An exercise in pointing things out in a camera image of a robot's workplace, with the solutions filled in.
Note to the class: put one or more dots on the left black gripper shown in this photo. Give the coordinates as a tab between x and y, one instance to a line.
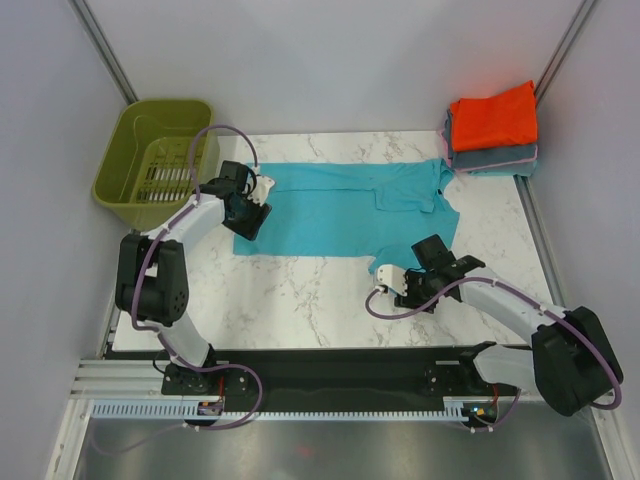
250	229

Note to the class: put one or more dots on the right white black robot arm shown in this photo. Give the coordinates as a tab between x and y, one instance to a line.
567	360

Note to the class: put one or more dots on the right aluminium corner post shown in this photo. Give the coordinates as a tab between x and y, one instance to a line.
564	47

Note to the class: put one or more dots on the aluminium frame rail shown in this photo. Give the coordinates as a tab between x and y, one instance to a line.
119	378

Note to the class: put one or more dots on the white slotted cable duct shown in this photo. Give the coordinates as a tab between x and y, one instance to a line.
201	411

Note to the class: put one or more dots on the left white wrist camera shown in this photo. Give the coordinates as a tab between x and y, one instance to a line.
260	187

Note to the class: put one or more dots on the turquoise t shirt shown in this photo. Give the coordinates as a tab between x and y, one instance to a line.
354	210

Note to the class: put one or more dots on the left aluminium corner post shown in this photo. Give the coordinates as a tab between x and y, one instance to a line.
93	29

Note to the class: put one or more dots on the aluminium corner post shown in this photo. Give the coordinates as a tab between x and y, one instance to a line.
564	47
93	29

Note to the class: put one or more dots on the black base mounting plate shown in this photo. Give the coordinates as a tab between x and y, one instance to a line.
348	379

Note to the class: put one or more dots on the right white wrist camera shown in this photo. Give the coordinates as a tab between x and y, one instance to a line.
393	278

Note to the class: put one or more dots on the folded grey blue t shirt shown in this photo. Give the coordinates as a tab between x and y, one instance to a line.
484	158

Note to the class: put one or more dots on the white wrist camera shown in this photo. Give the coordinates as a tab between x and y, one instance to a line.
260	187
393	278

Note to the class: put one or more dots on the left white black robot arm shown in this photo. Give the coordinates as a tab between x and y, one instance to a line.
152	283

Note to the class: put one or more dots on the folded orange t shirt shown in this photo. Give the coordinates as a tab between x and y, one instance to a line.
506	119

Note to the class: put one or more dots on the olive green plastic basket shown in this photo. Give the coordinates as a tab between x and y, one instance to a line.
144	177

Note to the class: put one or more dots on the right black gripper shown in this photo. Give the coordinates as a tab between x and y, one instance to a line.
410	301

